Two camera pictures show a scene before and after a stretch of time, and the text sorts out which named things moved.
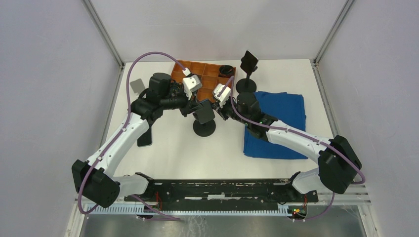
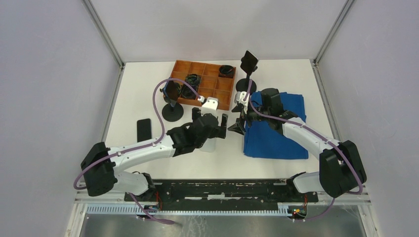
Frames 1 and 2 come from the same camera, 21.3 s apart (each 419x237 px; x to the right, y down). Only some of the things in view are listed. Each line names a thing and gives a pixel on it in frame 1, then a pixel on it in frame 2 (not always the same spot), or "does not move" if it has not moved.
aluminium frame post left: [104, 33] does not move
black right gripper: [222, 110] -> [238, 127]
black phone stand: [246, 85] does not move
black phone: [249, 62] does not move
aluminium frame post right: [347, 6] does not move
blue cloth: [288, 108] does not move
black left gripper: [189, 105] -> [222, 128]
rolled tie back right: [226, 71] does not move
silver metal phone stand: [137, 86] -> [209, 145]
